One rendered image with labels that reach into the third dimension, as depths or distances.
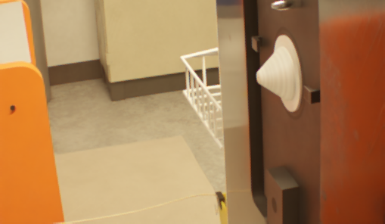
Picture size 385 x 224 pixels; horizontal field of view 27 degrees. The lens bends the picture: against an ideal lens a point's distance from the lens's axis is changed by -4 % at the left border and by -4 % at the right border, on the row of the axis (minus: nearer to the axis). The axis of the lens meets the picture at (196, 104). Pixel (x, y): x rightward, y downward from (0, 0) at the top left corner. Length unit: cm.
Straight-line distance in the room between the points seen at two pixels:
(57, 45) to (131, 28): 52
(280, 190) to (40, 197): 43
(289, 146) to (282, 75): 7
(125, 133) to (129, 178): 198
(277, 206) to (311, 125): 10
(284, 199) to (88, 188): 94
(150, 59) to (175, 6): 27
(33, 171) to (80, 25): 317
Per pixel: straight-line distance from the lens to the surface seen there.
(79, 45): 421
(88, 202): 156
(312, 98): 62
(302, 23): 63
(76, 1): 415
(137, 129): 363
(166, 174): 163
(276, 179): 71
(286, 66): 66
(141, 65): 389
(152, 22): 384
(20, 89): 99
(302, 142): 67
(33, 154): 103
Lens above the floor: 144
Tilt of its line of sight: 22 degrees down
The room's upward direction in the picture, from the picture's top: 4 degrees counter-clockwise
